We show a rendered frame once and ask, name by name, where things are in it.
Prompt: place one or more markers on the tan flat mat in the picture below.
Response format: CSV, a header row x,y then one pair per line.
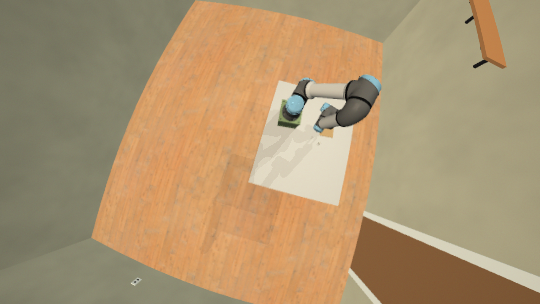
x,y
327,133

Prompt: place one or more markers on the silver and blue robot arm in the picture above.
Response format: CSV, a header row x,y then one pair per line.
x,y
362,94

